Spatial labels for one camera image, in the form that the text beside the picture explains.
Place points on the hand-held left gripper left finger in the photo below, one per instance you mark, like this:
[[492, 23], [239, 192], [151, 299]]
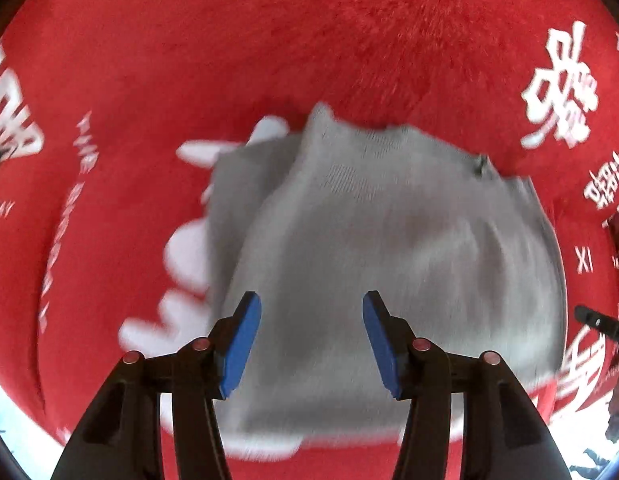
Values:
[[242, 342]]

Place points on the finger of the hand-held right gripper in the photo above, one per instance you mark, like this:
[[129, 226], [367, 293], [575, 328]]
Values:
[[602, 322]]

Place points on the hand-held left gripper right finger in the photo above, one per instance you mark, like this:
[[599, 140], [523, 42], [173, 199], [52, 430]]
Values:
[[382, 345]]

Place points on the grey knit sweater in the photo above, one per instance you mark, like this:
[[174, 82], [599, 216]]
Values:
[[389, 235]]

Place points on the red printed blanket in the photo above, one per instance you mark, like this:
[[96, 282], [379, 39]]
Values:
[[189, 60]]

